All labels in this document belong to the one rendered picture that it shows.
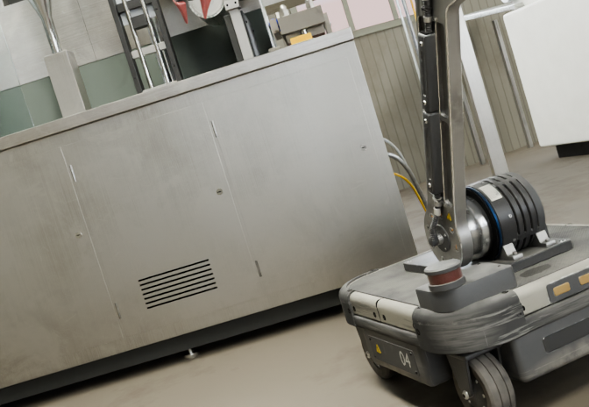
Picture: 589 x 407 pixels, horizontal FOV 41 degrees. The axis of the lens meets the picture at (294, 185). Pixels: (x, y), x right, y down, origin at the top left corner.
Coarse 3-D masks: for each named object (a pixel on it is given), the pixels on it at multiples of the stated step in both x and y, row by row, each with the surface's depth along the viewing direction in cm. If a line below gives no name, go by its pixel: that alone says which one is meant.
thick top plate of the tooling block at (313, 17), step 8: (312, 8) 275; (320, 8) 275; (288, 16) 276; (296, 16) 276; (304, 16) 276; (312, 16) 276; (320, 16) 275; (280, 24) 276; (288, 24) 276; (296, 24) 276; (304, 24) 276; (312, 24) 276; (320, 24) 279; (288, 32) 276
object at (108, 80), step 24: (264, 24) 313; (192, 48) 315; (216, 48) 314; (264, 48) 314; (96, 72) 317; (120, 72) 316; (144, 72) 316; (192, 72) 315; (48, 96) 318; (96, 96) 318; (120, 96) 317; (48, 120) 319
